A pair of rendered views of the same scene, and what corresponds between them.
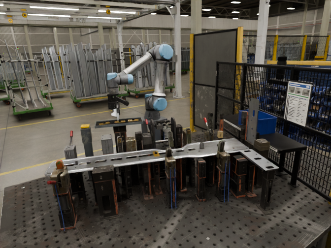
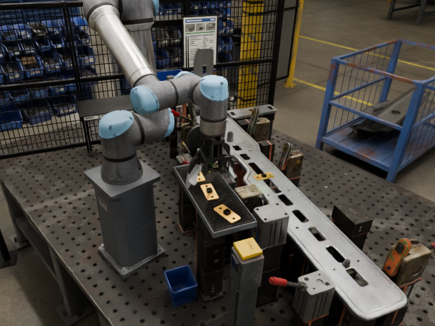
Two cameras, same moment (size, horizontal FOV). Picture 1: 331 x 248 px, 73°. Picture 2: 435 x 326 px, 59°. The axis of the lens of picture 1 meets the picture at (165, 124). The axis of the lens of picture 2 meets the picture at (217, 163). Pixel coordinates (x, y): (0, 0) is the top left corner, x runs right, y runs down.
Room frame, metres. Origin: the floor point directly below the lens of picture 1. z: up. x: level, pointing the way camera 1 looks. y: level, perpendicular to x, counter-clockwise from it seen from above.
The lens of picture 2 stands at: (1.91, 1.34, 1.89)
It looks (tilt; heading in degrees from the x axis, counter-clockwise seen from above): 32 degrees down; 258
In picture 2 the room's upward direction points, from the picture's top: 2 degrees clockwise
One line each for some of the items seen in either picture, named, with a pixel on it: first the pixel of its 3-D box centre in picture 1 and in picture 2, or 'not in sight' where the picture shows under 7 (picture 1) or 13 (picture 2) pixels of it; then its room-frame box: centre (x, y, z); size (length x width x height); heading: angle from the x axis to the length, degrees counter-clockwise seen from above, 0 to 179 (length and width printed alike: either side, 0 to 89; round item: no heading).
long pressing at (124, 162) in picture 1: (153, 155); (267, 179); (1.43, 0.09, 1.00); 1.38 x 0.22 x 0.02; 102
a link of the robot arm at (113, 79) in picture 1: (113, 80); (213, 97); (1.73, 0.38, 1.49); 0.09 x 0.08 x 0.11; 117
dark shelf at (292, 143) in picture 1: (254, 129); (158, 100); (1.83, -0.76, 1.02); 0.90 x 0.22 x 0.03; 12
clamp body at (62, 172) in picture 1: (64, 198); (395, 287); (1.14, 0.61, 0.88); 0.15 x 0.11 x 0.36; 12
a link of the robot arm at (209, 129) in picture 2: (113, 90); (213, 124); (1.72, 0.39, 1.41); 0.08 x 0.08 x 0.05
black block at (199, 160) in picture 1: (201, 180); (264, 167); (1.33, -0.23, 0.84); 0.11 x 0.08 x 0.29; 12
